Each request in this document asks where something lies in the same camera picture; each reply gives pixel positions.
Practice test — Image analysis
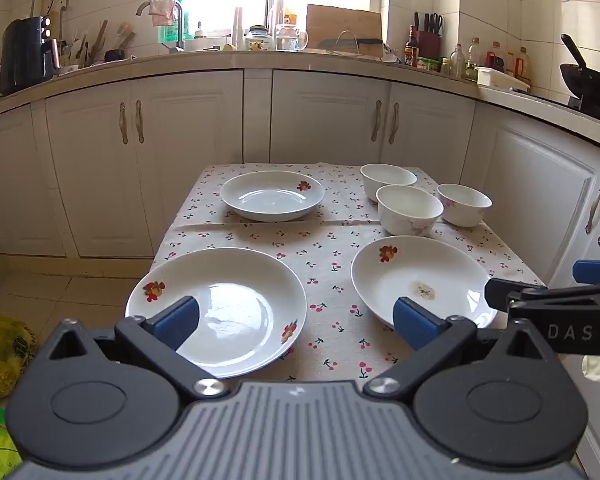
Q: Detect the beige kitchen countertop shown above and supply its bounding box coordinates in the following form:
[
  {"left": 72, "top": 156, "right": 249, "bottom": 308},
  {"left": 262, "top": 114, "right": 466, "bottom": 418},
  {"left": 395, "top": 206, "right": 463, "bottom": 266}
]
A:
[{"left": 0, "top": 49, "right": 600, "bottom": 156}]

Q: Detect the black wok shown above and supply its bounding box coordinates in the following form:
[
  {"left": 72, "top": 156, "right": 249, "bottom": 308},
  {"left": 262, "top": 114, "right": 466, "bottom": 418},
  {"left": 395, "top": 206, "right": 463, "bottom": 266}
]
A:
[{"left": 560, "top": 34, "right": 600, "bottom": 121}]

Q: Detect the bunch of wooden utensils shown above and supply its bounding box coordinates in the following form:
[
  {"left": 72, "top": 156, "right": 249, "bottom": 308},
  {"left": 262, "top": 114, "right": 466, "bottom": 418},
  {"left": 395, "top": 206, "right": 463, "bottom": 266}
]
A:
[{"left": 62, "top": 19, "right": 137, "bottom": 68}]

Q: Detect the dark red jug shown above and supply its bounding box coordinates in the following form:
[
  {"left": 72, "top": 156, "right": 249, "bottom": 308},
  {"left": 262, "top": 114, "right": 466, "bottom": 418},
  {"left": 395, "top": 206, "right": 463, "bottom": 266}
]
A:
[{"left": 485, "top": 42, "right": 505, "bottom": 72}]

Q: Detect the black air fryer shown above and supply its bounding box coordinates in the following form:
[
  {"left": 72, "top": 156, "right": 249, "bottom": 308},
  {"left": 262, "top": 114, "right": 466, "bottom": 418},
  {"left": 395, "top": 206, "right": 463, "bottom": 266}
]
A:
[{"left": 0, "top": 16, "right": 57, "bottom": 96}]

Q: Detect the clear plastic bottle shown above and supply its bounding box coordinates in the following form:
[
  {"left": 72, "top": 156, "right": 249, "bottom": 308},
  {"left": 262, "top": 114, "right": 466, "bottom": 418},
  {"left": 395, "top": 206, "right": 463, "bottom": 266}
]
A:
[{"left": 466, "top": 37, "right": 482, "bottom": 81}]

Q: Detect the yellow plastic bag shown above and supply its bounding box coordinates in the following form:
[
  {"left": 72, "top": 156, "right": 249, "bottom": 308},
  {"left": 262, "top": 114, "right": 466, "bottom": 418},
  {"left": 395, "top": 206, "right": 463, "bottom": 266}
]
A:
[{"left": 0, "top": 311, "right": 38, "bottom": 399}]

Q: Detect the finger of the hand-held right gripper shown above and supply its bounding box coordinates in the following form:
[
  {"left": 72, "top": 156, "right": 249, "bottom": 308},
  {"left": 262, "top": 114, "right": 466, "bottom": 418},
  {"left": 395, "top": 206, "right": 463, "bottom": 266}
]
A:
[
  {"left": 484, "top": 276, "right": 600, "bottom": 357},
  {"left": 572, "top": 259, "right": 600, "bottom": 284}
]

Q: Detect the white fruit print plate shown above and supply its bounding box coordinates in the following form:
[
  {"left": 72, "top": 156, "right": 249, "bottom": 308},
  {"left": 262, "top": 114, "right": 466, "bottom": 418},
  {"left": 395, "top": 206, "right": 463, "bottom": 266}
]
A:
[
  {"left": 350, "top": 235, "right": 499, "bottom": 332},
  {"left": 219, "top": 170, "right": 326, "bottom": 222},
  {"left": 125, "top": 247, "right": 308, "bottom": 380}
]

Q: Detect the orange handled oil bottle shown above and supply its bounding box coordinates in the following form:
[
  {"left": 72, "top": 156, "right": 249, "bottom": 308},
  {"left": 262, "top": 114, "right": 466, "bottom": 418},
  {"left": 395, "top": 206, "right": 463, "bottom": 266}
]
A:
[{"left": 514, "top": 46, "right": 532, "bottom": 86}]

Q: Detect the dark red knife block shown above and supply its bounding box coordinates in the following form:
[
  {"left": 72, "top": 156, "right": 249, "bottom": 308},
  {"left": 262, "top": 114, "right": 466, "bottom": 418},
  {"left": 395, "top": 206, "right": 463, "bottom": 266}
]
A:
[{"left": 412, "top": 11, "right": 444, "bottom": 59}]

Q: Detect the glass pitcher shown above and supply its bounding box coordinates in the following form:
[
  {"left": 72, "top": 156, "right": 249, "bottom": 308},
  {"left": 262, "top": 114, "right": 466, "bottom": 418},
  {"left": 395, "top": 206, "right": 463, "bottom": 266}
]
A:
[{"left": 275, "top": 23, "right": 309, "bottom": 52}]

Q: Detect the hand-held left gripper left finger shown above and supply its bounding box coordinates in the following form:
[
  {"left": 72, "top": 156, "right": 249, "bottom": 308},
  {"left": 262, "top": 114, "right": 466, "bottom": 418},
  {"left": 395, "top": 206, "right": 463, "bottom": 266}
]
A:
[{"left": 39, "top": 296, "right": 229, "bottom": 402}]

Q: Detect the wire knife rack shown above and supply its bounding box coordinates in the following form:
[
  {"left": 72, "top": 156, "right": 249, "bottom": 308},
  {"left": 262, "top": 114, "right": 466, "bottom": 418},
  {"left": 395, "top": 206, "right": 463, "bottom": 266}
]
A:
[{"left": 331, "top": 30, "right": 362, "bottom": 57}]

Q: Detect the clear glass bottle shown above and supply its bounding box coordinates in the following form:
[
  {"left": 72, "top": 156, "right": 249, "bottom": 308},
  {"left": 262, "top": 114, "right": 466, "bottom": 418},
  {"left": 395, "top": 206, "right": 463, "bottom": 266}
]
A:
[{"left": 450, "top": 43, "right": 467, "bottom": 79}]

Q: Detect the glass jar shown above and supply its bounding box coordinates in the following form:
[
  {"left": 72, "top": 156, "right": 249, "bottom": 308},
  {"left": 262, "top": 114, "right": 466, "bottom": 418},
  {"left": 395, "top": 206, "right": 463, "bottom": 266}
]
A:
[{"left": 244, "top": 25, "right": 273, "bottom": 52}]

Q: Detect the white kitchen cabinet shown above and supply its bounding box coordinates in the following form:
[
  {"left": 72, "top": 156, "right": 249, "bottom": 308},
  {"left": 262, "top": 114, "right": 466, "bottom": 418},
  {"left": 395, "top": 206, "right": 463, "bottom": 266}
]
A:
[{"left": 0, "top": 67, "right": 600, "bottom": 480}]

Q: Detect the pink dish cloth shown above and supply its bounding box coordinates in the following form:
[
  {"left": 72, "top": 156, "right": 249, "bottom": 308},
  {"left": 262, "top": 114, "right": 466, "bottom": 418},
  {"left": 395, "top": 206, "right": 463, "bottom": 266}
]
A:
[{"left": 149, "top": 0, "right": 177, "bottom": 27}]

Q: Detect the soy sauce bottle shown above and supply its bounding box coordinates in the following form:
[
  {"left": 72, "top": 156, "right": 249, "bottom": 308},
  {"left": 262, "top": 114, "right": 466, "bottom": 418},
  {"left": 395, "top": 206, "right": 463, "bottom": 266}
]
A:
[{"left": 404, "top": 25, "right": 420, "bottom": 67}]

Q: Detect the metal kitchen faucet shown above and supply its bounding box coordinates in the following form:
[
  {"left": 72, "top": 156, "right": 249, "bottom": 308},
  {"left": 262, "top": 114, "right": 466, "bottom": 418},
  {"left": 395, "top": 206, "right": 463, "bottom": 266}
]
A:
[{"left": 136, "top": 0, "right": 186, "bottom": 55}]

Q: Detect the wooden cutting board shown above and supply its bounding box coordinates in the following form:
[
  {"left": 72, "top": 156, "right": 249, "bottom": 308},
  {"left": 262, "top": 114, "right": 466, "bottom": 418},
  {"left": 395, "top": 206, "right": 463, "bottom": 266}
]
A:
[{"left": 306, "top": 4, "right": 384, "bottom": 59}]

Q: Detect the white floral bowl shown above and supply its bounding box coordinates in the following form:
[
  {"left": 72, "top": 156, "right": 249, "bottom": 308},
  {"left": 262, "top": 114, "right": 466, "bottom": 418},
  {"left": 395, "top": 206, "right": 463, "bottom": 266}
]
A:
[
  {"left": 436, "top": 183, "right": 493, "bottom": 228},
  {"left": 376, "top": 184, "right": 445, "bottom": 237},
  {"left": 360, "top": 163, "right": 419, "bottom": 204}
]

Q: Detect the white plastic cup stack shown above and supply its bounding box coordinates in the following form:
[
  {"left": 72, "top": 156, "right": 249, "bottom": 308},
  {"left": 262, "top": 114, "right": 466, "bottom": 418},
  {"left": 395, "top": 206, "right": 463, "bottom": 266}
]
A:
[{"left": 231, "top": 7, "right": 245, "bottom": 51}]

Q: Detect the cherry print tablecloth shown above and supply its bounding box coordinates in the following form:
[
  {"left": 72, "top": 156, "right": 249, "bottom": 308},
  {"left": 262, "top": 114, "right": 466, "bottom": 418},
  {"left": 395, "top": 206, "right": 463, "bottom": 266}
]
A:
[{"left": 150, "top": 161, "right": 546, "bottom": 386}]

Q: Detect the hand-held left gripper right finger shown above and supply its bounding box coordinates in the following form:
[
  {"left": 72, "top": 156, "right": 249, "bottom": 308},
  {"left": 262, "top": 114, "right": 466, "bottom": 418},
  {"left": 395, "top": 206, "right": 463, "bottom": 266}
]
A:
[{"left": 364, "top": 296, "right": 563, "bottom": 401}]

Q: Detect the kitchen cleaver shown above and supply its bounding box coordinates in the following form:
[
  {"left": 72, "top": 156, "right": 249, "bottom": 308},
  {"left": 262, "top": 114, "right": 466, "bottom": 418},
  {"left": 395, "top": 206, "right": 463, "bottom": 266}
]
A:
[{"left": 320, "top": 36, "right": 384, "bottom": 57}]

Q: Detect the white plastic container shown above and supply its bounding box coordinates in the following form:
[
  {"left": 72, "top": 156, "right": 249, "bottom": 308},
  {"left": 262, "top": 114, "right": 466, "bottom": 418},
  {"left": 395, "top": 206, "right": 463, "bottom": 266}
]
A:
[{"left": 477, "top": 66, "right": 531, "bottom": 93}]

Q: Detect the green dish soap bottle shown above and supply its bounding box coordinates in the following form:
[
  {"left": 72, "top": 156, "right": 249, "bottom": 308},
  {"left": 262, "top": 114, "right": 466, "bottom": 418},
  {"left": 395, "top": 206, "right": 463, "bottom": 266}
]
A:
[{"left": 164, "top": 0, "right": 189, "bottom": 44}]

